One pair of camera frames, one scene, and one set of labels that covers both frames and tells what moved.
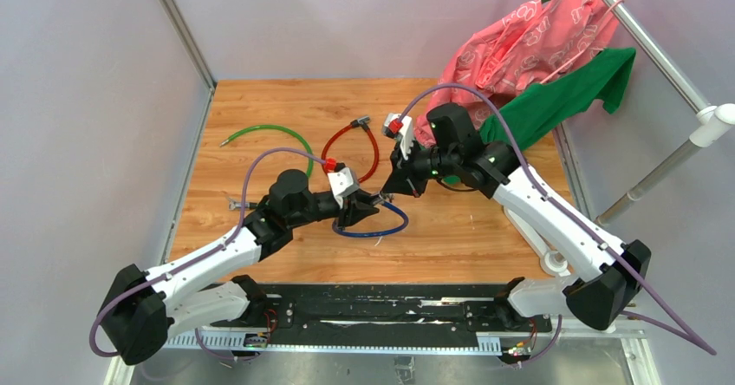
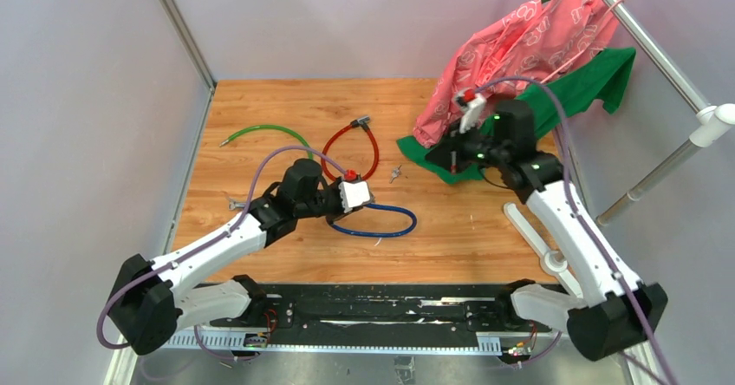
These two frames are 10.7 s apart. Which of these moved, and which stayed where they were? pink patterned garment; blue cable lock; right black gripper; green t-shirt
Moved: blue cable lock; right black gripper
Stayed: green t-shirt; pink patterned garment
